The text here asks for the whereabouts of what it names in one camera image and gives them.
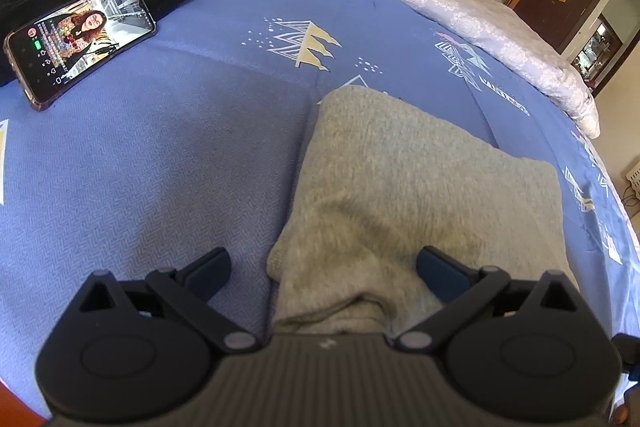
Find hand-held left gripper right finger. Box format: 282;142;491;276
392;245;584;354

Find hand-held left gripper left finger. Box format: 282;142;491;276
72;247;263;354

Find grey knit pants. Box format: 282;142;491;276
266;87;581;336

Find blue printed bed sheet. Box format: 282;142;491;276
0;0;640;410

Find white power strip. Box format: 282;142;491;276
621;158;640;198

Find smartphone in clear case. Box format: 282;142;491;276
4;0;157;112

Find glass display cabinet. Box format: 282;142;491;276
564;0;640;96

